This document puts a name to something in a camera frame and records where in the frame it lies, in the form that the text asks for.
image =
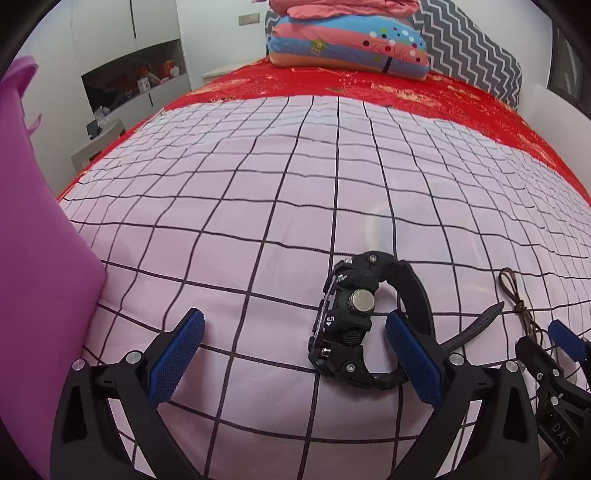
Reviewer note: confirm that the white wall cabinet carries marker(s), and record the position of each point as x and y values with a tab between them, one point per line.
157	23

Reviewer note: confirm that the white nightstand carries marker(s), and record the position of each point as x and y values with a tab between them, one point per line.
221	73

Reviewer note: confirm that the colourful striped pillow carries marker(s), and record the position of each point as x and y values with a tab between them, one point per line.
332	46

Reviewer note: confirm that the pink checked blanket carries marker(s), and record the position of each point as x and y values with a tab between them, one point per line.
258	198

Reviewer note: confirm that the purple plastic basin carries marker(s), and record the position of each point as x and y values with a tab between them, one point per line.
37	277

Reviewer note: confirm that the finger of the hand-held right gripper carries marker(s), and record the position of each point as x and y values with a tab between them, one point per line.
565	337
533	355

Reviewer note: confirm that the grey chevron pillow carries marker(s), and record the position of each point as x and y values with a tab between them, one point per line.
471	41

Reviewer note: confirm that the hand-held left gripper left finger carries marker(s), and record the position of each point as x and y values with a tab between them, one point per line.
178	360

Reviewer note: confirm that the red patterned bedsheet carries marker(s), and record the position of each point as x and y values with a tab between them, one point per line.
415	92

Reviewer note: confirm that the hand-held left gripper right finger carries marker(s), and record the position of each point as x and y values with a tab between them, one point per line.
413	360

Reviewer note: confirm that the dark window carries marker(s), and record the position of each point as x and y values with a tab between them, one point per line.
570	69

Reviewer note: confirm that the black digital wristwatch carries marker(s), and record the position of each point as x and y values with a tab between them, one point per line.
351	323

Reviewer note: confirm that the white side table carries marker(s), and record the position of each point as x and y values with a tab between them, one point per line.
92	154

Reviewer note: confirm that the pink folded blanket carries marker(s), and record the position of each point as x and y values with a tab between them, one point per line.
341	8

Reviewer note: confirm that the wall socket plate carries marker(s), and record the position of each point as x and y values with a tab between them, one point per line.
249	19

